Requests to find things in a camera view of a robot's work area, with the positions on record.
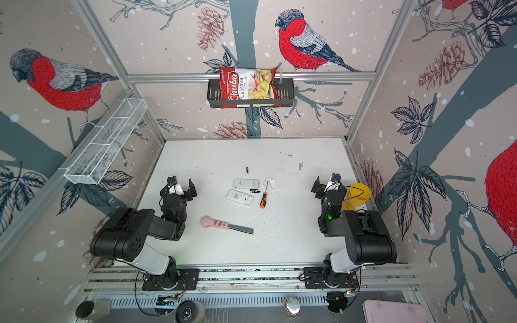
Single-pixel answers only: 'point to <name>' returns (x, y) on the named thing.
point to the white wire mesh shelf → (89, 167)
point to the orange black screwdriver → (263, 202)
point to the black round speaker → (190, 311)
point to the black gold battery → (254, 190)
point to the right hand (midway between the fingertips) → (327, 181)
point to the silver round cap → (292, 306)
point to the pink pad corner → (393, 311)
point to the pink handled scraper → (207, 221)
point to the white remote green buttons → (239, 197)
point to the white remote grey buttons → (246, 183)
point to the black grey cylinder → (87, 309)
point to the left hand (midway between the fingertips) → (178, 181)
